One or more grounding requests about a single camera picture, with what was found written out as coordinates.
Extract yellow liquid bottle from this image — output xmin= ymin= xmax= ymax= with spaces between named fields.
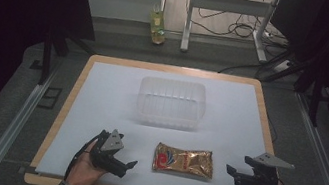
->
xmin=144 ymin=1 xmax=172 ymax=47

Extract white power strip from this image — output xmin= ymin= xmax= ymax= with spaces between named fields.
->
xmin=256 ymin=29 xmax=298 ymax=77

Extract black floor cables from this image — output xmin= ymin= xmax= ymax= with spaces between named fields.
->
xmin=186 ymin=0 xmax=295 ymax=85

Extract clear plastic container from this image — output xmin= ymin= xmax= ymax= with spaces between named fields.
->
xmin=132 ymin=73 xmax=210 ymax=134

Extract black stand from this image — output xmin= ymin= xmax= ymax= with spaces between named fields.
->
xmin=26 ymin=24 xmax=97 ymax=94
xmin=249 ymin=46 xmax=329 ymax=130

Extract white desk frame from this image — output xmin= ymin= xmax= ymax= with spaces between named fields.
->
xmin=178 ymin=0 xmax=283 ymax=68

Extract white table mat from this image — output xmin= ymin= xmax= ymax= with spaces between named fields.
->
xmin=34 ymin=51 xmax=278 ymax=185

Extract black floor bracket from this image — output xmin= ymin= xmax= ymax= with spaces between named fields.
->
xmin=36 ymin=84 xmax=64 ymax=111

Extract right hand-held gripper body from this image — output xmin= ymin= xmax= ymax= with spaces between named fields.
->
xmin=245 ymin=150 xmax=297 ymax=185

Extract person's left hand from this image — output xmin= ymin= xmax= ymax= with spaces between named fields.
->
xmin=64 ymin=136 xmax=115 ymax=185

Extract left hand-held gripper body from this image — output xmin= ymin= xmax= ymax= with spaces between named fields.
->
xmin=87 ymin=125 xmax=128 ymax=172

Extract gold snack packet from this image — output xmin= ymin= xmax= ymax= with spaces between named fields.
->
xmin=151 ymin=141 xmax=217 ymax=183

